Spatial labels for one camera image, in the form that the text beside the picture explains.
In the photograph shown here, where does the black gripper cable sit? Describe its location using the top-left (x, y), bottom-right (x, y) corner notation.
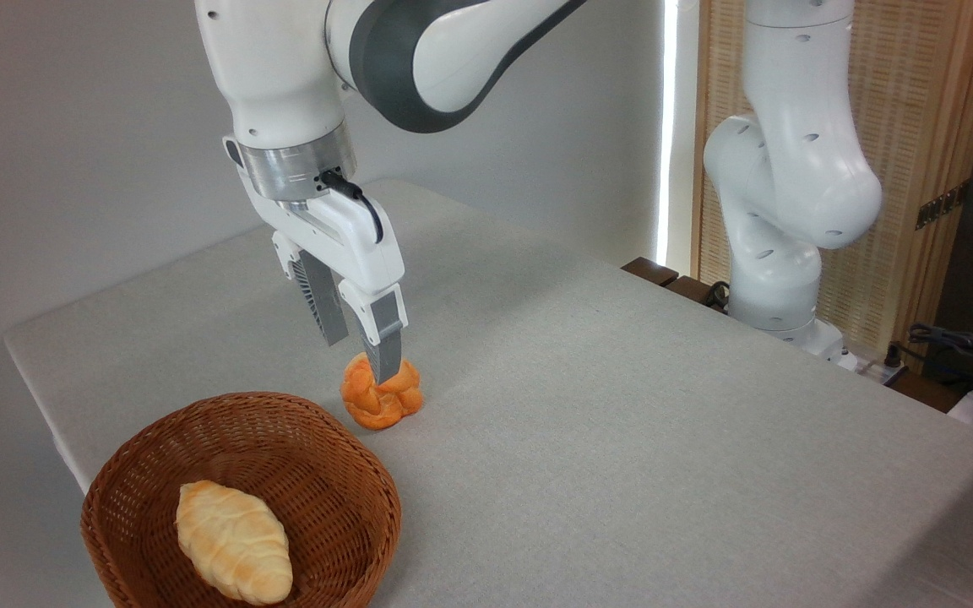
top-left (319, 169), bottom-right (387, 245)

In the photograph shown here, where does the white power strip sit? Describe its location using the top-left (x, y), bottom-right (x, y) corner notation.
top-left (840, 350), bottom-right (908, 388)

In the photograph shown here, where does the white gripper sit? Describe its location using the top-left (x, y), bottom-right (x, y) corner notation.
top-left (223, 137), bottom-right (410, 386)

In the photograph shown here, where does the bamboo folding screen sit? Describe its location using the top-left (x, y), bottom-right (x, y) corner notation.
top-left (691, 0), bottom-right (973, 366)

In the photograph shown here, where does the black cable bundle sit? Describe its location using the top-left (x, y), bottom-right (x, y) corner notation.
top-left (907, 323), bottom-right (973, 398)

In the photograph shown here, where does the round knotted bread roll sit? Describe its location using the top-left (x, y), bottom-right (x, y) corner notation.
top-left (340, 352), bottom-right (426, 432)

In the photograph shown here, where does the dark metal screen hinge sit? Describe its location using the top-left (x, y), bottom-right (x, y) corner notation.
top-left (915, 181), bottom-right (971, 231)

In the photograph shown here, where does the brown wicker basket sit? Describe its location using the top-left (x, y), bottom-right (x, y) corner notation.
top-left (80, 391), bottom-right (403, 608)

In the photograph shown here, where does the oval pale bread loaf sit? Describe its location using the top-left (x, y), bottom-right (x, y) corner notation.
top-left (176, 480), bottom-right (295, 606)

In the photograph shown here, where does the dark brown wooden block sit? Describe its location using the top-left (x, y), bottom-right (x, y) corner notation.
top-left (664, 275), bottom-right (729, 315)
top-left (622, 257), bottom-right (680, 288)

